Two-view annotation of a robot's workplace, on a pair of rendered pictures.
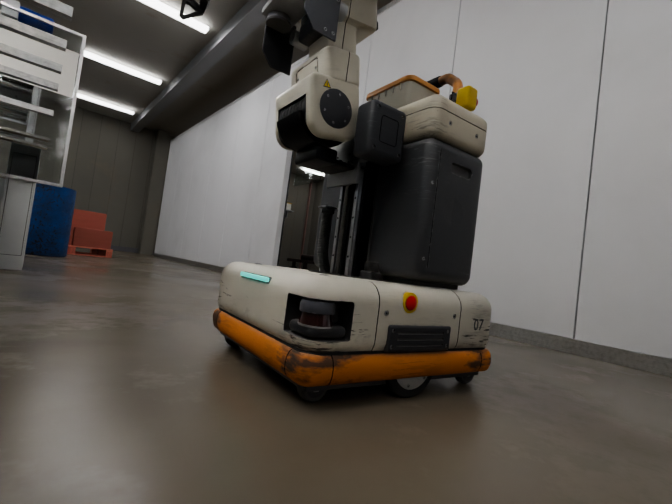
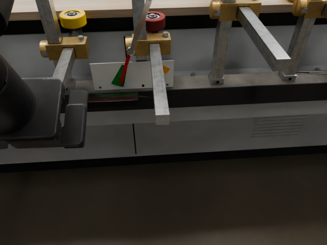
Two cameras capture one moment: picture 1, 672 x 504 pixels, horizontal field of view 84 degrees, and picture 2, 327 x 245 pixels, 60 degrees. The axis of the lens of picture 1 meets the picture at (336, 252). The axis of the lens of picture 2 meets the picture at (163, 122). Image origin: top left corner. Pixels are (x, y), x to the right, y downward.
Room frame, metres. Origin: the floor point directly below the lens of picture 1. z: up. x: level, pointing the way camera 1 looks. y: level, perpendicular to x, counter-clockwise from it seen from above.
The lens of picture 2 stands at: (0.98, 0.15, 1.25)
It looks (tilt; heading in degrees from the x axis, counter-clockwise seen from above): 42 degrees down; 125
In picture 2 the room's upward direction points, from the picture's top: straight up
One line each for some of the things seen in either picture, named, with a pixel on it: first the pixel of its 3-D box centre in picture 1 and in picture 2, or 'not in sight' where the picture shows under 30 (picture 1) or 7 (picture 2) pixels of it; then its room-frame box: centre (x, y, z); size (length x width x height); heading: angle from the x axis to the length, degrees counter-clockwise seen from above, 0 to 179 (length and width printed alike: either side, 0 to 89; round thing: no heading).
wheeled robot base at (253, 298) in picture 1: (347, 314); not in sight; (1.20, -0.06, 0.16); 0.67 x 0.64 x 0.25; 125
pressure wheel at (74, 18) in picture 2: not in sight; (75, 29); (0.24, 0.71, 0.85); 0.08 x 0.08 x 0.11
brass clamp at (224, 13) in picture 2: not in sight; (234, 8); (0.68, 0.94, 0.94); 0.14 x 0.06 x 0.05; 39
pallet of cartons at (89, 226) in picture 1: (67, 230); not in sight; (5.57, 4.01, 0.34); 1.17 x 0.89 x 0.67; 129
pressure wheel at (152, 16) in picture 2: not in sight; (152, 31); (0.46, 0.84, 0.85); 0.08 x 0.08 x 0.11
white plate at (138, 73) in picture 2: not in sight; (133, 76); (0.46, 0.73, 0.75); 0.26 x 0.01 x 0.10; 39
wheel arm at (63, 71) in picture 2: not in sight; (65, 64); (0.36, 0.56, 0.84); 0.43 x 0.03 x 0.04; 129
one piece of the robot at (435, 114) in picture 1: (385, 188); not in sight; (1.25, -0.14, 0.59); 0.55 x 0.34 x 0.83; 35
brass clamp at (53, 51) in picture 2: not in sight; (64, 48); (0.29, 0.62, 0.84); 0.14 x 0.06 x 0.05; 39
